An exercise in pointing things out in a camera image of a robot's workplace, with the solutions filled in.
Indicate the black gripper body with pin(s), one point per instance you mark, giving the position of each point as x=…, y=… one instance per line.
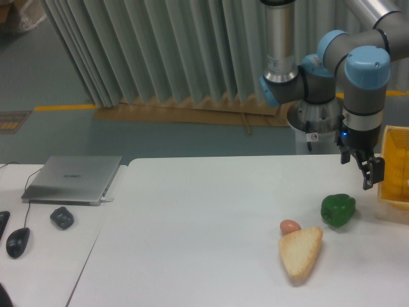
x=364, y=140

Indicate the triangular toasted bread slice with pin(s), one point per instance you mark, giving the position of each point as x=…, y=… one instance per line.
x=299, y=250

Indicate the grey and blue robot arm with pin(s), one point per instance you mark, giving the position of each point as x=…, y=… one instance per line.
x=360, y=64

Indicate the yellow woven basket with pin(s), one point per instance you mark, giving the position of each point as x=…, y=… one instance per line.
x=394, y=188

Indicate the green bell pepper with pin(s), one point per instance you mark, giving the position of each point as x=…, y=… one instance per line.
x=337, y=209

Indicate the brown egg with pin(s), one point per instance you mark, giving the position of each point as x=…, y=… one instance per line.
x=288, y=226

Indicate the brown cardboard sheet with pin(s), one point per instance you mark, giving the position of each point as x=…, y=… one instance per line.
x=248, y=114

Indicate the grey pleated curtain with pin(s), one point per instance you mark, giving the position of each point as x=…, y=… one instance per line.
x=125, y=50

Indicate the silver laptop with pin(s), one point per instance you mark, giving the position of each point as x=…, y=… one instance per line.
x=70, y=180

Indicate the small black controller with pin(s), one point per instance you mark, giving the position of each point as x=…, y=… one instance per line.
x=62, y=218

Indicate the black computer mouse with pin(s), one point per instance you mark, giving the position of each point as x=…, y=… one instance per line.
x=17, y=242

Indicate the black keyboard corner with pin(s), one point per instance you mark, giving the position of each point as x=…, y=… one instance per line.
x=4, y=218

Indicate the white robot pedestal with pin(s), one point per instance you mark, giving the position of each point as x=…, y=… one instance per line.
x=314, y=126

